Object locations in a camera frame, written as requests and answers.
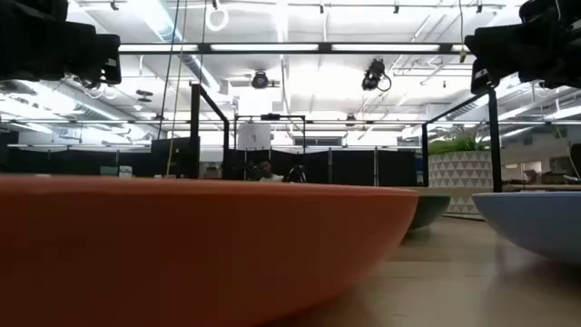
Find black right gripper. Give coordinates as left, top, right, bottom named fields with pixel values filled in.
left=465, top=20, right=581, bottom=95

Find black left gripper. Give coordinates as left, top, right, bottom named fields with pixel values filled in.
left=0, top=20, right=123, bottom=86

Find dark green plate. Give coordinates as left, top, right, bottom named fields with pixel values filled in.
left=408, top=193, right=452, bottom=231

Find periwinkle blue plate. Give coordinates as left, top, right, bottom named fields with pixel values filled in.
left=471, top=190, right=581, bottom=265

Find dark orange plate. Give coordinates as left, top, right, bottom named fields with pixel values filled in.
left=0, top=174, right=419, bottom=327

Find black metal wooden shelf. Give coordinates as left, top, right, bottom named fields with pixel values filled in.
left=189, top=84, right=504, bottom=197

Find potted succulent patterned pot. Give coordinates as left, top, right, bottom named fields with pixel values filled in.
left=428, top=124, right=494, bottom=214

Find cardboard boxes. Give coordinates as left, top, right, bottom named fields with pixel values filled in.
left=521, top=168, right=568, bottom=185

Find wooden background desk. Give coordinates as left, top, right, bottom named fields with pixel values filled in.
left=501, top=181, right=581, bottom=193

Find round black ceiling device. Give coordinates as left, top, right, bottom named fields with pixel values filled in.
left=251, top=70, right=271, bottom=90

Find black beam with lights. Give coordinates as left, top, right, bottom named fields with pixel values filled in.
left=117, top=42, right=473, bottom=56

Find white box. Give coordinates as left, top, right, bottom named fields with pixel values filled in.
left=237, top=122, right=272, bottom=151

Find person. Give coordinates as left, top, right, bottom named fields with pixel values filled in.
left=258, top=161, right=285, bottom=183

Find hanging cable with connector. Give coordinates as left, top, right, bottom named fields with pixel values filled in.
left=458, top=0, right=468, bottom=64

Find black hanging cable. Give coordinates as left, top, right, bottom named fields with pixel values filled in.
left=156, top=0, right=182, bottom=140

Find yellow hanging rope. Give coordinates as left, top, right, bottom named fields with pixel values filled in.
left=165, top=0, right=188, bottom=177

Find black mounted camera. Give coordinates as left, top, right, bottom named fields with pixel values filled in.
left=360, top=57, right=392, bottom=93

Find white cable ring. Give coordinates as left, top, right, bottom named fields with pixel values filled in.
left=204, top=4, right=230, bottom=33

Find black partition wall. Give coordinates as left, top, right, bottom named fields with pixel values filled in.
left=306, top=148, right=419, bottom=187

